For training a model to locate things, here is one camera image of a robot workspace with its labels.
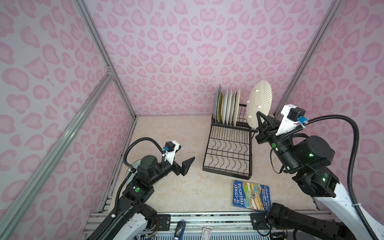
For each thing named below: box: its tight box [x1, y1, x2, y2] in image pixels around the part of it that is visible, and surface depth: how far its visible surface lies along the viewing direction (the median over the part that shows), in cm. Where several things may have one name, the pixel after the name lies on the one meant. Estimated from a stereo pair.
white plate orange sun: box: [225, 90, 233, 125], surface depth 77 cm
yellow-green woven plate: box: [217, 92, 224, 123], surface depth 81 cm
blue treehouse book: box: [232, 180, 271, 212], surface depth 81 cm
